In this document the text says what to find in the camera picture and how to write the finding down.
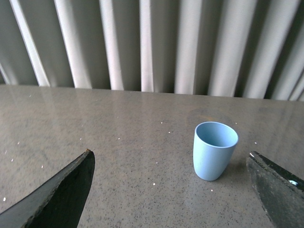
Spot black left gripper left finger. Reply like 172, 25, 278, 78
0, 150, 95, 228

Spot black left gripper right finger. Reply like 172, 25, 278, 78
246, 151, 304, 228

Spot light blue plastic cup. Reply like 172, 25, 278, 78
193, 122, 238, 181

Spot grey pleated curtain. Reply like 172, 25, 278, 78
0, 0, 304, 101

